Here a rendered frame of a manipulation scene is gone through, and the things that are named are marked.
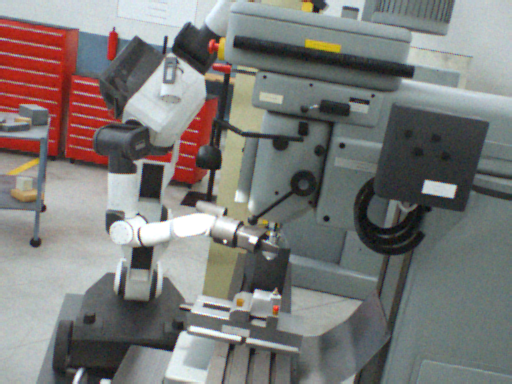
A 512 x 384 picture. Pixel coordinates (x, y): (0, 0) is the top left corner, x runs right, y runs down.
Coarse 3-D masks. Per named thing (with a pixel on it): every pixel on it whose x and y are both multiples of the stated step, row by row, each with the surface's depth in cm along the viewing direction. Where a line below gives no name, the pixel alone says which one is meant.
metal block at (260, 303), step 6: (258, 294) 178; (264, 294) 179; (270, 294) 180; (252, 300) 176; (258, 300) 176; (264, 300) 176; (252, 306) 177; (258, 306) 176; (264, 306) 176; (252, 312) 177; (258, 312) 177; (264, 312) 177
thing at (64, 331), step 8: (64, 320) 233; (72, 320) 237; (64, 328) 228; (72, 328) 238; (56, 336) 225; (64, 336) 226; (56, 344) 224; (64, 344) 225; (56, 352) 224; (64, 352) 224; (56, 360) 224; (64, 360) 225; (56, 368) 227; (64, 368) 228
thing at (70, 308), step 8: (64, 296) 291; (72, 296) 292; (80, 296) 294; (64, 304) 284; (72, 304) 285; (80, 304) 286; (192, 304) 305; (64, 312) 277; (72, 312) 278; (56, 320) 269; (56, 328) 263; (48, 344) 250; (48, 352) 244; (48, 360) 239; (40, 368) 234; (48, 368) 234; (72, 368) 237; (88, 368) 238; (96, 368) 239; (104, 368) 240; (40, 376) 229; (48, 376) 229; (56, 376) 230; (64, 376) 231; (72, 376) 232; (88, 376) 233; (96, 376) 234; (104, 376) 235; (112, 376) 236
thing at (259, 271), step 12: (264, 228) 220; (288, 252) 207; (252, 264) 212; (264, 264) 208; (276, 264) 208; (252, 276) 209; (264, 276) 209; (276, 276) 209; (252, 288) 210; (264, 288) 210
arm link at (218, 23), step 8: (224, 0) 187; (256, 0) 181; (216, 8) 190; (224, 8) 188; (208, 16) 193; (216, 16) 190; (224, 16) 189; (208, 24) 192; (216, 24) 191; (224, 24) 191; (216, 32) 192; (224, 32) 193
